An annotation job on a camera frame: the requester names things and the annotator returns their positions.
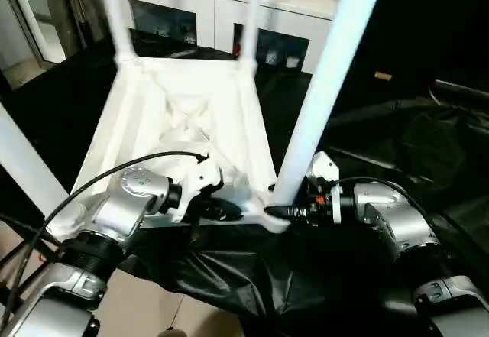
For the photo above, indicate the white plastic table top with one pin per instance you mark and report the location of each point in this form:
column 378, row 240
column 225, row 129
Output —
column 133, row 104

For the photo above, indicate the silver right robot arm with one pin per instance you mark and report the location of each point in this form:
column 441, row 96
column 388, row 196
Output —
column 397, row 218

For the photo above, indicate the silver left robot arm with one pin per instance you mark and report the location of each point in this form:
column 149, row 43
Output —
column 126, row 199

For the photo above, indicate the black mat cover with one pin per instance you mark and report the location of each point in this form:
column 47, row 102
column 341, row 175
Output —
column 420, row 153

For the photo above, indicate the small tan block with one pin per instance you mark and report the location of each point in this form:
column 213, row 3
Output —
column 383, row 75

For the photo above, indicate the small white cup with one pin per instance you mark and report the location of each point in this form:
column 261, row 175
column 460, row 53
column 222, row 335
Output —
column 272, row 58
column 292, row 62

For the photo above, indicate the red item in cabinet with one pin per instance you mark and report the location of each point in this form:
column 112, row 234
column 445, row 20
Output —
column 237, row 46

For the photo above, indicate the long black pole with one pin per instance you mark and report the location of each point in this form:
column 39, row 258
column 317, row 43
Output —
column 458, row 88

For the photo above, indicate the white cabinet with glass doors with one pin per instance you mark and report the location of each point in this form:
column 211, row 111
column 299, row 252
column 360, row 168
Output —
column 221, row 20

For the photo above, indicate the black metal stand leg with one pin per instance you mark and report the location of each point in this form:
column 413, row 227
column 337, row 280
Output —
column 11, row 264

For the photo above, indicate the grey metal rack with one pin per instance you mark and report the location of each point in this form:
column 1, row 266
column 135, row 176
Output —
column 57, row 16

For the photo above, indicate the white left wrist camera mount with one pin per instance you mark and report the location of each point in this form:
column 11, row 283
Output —
column 202, row 174

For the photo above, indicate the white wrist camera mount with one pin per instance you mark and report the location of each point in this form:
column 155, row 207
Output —
column 322, row 165
column 202, row 174

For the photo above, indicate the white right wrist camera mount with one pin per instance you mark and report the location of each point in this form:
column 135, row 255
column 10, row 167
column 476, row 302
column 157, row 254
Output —
column 322, row 165

